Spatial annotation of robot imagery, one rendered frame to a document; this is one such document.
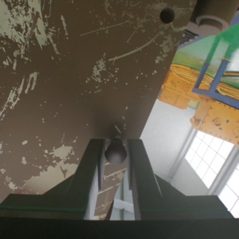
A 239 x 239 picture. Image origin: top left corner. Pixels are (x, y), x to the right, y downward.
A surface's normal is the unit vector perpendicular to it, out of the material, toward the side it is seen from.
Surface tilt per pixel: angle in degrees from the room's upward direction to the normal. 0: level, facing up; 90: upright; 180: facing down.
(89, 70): 90
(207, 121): 90
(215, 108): 90
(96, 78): 90
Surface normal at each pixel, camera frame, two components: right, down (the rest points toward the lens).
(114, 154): 0.00, 0.25
